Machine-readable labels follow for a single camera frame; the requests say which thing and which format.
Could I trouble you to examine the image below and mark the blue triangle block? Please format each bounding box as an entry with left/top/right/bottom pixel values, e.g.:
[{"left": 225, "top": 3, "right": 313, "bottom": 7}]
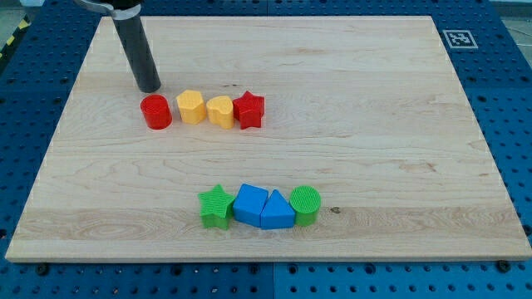
[{"left": 260, "top": 189, "right": 295, "bottom": 229}]

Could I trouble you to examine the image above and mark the yellow hexagon block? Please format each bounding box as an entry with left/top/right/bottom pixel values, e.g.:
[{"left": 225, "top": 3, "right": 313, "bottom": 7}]
[{"left": 175, "top": 90, "right": 206, "bottom": 125}]

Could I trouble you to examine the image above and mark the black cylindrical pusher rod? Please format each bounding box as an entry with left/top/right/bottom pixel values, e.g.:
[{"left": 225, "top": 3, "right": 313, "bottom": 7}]
[{"left": 113, "top": 15, "right": 161, "bottom": 93}]

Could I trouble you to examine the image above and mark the light wooden board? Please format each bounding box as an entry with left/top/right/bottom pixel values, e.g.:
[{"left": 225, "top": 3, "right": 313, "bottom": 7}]
[{"left": 6, "top": 16, "right": 531, "bottom": 263}]

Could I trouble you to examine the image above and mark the green cylinder block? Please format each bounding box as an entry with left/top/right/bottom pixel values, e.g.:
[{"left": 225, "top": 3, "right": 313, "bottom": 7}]
[{"left": 289, "top": 185, "right": 321, "bottom": 226}]

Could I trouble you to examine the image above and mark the red star block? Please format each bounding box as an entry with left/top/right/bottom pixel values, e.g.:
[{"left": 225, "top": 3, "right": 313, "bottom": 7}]
[{"left": 233, "top": 91, "right": 265, "bottom": 130}]

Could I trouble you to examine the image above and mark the grey clamp on rod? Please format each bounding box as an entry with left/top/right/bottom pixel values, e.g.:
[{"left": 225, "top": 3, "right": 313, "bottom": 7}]
[{"left": 74, "top": 0, "right": 143, "bottom": 21}]

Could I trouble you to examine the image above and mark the yellow heart block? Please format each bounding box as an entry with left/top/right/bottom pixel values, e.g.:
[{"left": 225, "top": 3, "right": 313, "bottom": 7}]
[{"left": 206, "top": 96, "right": 234, "bottom": 130}]

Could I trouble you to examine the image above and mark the blue cube block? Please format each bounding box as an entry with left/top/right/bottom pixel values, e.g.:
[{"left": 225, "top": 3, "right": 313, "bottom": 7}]
[{"left": 233, "top": 184, "right": 268, "bottom": 228}]

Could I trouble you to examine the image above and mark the red cylinder block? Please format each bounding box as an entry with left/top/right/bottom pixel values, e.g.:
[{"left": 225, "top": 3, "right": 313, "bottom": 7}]
[{"left": 140, "top": 94, "right": 172, "bottom": 130}]

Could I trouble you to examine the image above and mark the green star block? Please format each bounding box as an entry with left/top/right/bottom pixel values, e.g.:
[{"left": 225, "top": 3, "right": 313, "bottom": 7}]
[{"left": 198, "top": 184, "right": 235, "bottom": 230}]

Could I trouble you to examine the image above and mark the white fiducial marker tag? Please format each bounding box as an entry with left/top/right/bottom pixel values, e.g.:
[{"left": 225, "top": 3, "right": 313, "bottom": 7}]
[{"left": 443, "top": 29, "right": 478, "bottom": 49}]

